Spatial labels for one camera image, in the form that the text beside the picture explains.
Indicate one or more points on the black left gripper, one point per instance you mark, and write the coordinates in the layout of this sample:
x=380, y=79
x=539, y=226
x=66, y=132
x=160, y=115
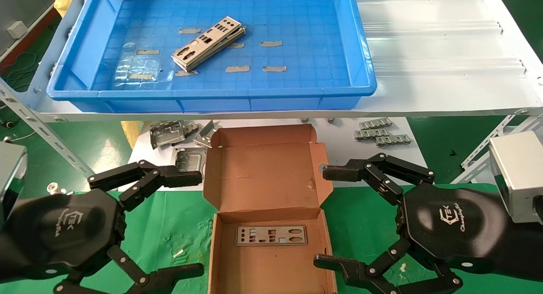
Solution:
x=55, y=230

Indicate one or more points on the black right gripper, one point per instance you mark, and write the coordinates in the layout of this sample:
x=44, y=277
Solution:
x=454, y=226

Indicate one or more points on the silver metal shield plate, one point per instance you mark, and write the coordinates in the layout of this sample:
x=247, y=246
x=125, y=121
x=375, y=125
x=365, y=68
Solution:
x=297, y=241

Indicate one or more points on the brown cardboard box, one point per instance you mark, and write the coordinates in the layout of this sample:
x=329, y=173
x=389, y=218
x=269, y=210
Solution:
x=263, y=175

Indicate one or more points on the blue plastic tray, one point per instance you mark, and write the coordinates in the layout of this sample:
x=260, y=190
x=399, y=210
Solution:
x=314, y=52

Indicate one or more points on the white socket box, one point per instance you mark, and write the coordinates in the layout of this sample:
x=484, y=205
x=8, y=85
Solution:
x=17, y=29

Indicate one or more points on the small white scrap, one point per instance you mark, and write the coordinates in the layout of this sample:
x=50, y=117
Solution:
x=178, y=253

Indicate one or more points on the toothed grey metal strip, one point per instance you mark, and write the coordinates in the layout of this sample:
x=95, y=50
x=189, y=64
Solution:
x=375, y=123
x=372, y=134
x=393, y=140

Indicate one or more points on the silver binder clip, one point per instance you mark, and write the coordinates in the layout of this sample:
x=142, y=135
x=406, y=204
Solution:
x=54, y=187

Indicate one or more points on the small grey metal part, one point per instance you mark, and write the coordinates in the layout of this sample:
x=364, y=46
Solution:
x=191, y=127

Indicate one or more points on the angled grey metal part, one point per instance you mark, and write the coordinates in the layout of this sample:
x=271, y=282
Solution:
x=205, y=135

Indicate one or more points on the grey tape piece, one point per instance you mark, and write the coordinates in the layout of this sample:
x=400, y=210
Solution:
x=274, y=68
x=147, y=51
x=237, y=68
x=188, y=73
x=141, y=76
x=189, y=30
x=237, y=45
x=270, y=43

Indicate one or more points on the clear tape patch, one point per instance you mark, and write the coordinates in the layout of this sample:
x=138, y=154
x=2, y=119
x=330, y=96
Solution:
x=140, y=65

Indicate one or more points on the white metal shelf rack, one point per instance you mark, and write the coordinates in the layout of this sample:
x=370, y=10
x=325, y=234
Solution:
x=424, y=52

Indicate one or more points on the stack of metal shield plates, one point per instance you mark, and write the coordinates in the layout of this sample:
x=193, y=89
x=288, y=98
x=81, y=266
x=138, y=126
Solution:
x=199, y=50

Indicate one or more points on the bent grey metal bracket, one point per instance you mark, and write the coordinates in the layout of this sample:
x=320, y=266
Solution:
x=165, y=135

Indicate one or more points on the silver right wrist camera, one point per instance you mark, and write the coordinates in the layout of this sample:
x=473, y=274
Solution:
x=515, y=175

